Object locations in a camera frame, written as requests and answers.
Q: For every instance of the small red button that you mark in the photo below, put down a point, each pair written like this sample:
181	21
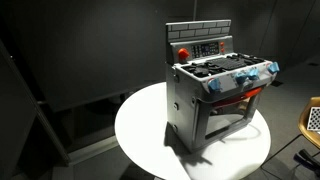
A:
222	43
222	50

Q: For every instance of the grey toy stove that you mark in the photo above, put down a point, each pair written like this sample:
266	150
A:
181	106

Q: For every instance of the blue stove knob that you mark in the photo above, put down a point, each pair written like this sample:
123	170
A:
253	74
215	84
240	78
274	67

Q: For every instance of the red round dial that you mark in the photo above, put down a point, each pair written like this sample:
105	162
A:
183	53

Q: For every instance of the grey oven door with window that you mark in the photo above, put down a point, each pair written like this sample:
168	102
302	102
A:
199	126

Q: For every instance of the black keypad panel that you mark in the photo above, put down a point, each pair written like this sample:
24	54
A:
205	49

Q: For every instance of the black burner grates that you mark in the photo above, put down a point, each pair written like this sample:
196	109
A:
226	64

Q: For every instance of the yellow chair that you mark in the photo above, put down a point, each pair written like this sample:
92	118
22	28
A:
305	128

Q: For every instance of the black white checkerboard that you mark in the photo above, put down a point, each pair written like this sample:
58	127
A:
314	119

